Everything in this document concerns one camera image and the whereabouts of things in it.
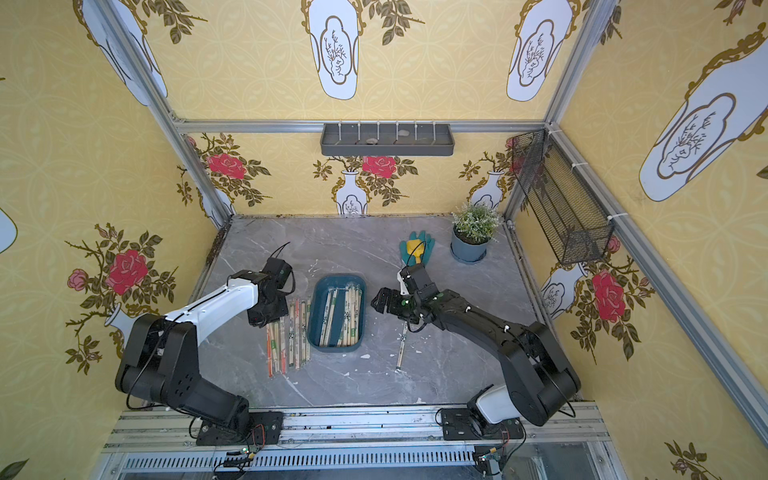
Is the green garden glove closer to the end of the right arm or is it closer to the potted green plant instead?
the potted green plant

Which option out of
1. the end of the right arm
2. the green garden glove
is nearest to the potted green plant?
the green garden glove

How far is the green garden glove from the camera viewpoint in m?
1.08
